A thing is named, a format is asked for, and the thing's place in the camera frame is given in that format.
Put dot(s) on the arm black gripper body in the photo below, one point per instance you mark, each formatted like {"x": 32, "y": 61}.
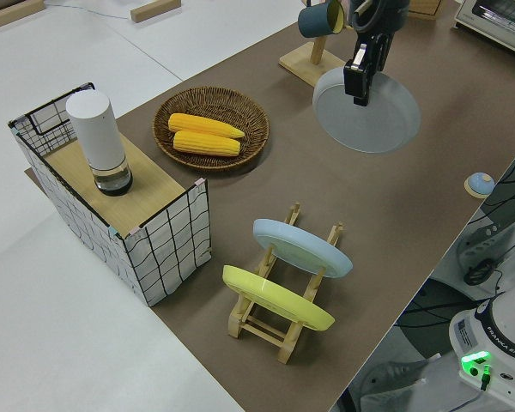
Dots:
{"x": 379, "y": 17}

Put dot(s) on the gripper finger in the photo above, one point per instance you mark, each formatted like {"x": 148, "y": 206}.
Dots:
{"x": 382, "y": 53}
{"x": 360, "y": 81}

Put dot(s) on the gray plate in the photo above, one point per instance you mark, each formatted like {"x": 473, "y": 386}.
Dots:
{"x": 386, "y": 120}

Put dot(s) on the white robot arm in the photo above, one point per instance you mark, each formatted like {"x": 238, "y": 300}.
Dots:
{"x": 498, "y": 330}

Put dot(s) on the light blue plate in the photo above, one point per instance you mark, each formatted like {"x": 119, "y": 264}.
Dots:
{"x": 300, "y": 249}

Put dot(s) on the yellow plate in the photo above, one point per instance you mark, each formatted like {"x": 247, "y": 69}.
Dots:
{"x": 274, "y": 296}

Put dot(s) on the low wooden plate rack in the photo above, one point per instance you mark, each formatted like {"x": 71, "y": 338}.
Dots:
{"x": 262, "y": 330}

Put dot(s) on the wooden mug holder stand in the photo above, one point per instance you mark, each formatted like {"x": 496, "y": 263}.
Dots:
{"x": 309, "y": 64}

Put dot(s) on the dark blue mug yellow inside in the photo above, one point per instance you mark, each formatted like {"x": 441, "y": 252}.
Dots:
{"x": 317, "y": 19}

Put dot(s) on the brown table mat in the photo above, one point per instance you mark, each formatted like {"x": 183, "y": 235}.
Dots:
{"x": 369, "y": 193}

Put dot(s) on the white toaster oven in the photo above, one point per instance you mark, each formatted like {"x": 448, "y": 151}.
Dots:
{"x": 498, "y": 21}

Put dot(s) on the blue call bell wooden base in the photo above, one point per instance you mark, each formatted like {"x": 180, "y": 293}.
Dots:
{"x": 479, "y": 182}

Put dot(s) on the yellow corn cob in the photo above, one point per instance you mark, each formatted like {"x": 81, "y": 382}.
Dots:
{"x": 206, "y": 143}
{"x": 201, "y": 124}

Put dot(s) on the round wicker basket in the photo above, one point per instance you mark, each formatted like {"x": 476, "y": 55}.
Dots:
{"x": 210, "y": 163}

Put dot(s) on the short wooden block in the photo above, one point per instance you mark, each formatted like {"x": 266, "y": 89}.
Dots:
{"x": 154, "y": 10}

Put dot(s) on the wooden board shelf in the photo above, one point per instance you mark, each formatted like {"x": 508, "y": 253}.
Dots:
{"x": 150, "y": 189}

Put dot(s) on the white cylindrical bottle dark base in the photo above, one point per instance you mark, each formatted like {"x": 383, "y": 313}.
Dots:
{"x": 98, "y": 133}

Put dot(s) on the gray metal stand foot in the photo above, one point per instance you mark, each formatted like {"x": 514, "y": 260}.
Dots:
{"x": 390, "y": 377}

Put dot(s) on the long wooden block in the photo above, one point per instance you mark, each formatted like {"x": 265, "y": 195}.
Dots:
{"x": 13, "y": 13}

